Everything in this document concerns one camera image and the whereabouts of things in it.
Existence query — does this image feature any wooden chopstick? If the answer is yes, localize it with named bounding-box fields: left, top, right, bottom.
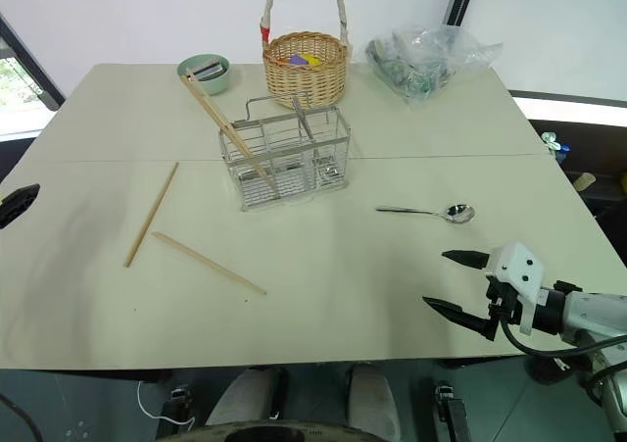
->
left=123, top=162, right=180, bottom=269
left=180, top=74, right=279, bottom=195
left=151, top=230, right=268, bottom=297
left=184, top=67, right=257, bottom=163

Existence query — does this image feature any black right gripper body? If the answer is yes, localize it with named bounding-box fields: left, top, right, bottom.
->
left=484, top=274, right=523, bottom=323

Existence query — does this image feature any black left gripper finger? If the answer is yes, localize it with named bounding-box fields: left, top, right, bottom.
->
left=0, top=182, right=42, bottom=230

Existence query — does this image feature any black side shelf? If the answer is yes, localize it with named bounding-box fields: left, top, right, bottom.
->
left=507, top=88, right=627, bottom=252

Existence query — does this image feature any black window frame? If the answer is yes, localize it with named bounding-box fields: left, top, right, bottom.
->
left=0, top=12, right=67, bottom=114

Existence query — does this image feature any thin white cable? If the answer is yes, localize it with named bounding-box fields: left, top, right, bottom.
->
left=136, top=379, right=198, bottom=427

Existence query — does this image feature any dark box with silver rim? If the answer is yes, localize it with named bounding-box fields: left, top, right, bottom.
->
left=187, top=58, right=228, bottom=81

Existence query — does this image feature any black table leg bracket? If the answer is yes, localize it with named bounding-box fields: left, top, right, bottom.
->
left=168, top=384, right=198, bottom=424
left=432, top=379, right=472, bottom=442

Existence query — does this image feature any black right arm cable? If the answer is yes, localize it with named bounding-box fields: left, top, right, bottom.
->
left=499, top=319, right=627, bottom=359

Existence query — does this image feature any clear plastic bag of items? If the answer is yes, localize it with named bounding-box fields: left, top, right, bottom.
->
left=363, top=24, right=506, bottom=106

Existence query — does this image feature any pale green bowl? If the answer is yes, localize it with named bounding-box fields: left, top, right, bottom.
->
left=176, top=53, right=233, bottom=96

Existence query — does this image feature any wicker basket with wrapped handle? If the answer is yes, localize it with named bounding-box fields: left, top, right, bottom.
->
left=259, top=0, right=355, bottom=111

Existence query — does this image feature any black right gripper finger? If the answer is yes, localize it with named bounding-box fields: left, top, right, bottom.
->
left=441, top=249, right=492, bottom=271
left=421, top=295, right=499, bottom=342

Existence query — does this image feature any metal wire cutlery caddy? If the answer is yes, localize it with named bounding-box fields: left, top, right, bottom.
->
left=217, top=95, right=353, bottom=213

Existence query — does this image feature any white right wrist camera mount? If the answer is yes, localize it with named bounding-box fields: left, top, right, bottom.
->
left=485, top=240, right=547, bottom=337

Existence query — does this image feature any silver metal spoon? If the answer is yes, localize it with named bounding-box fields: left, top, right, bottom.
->
left=375, top=203, right=478, bottom=225

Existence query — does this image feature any black floor cable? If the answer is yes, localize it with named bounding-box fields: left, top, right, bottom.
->
left=0, top=391, right=46, bottom=442

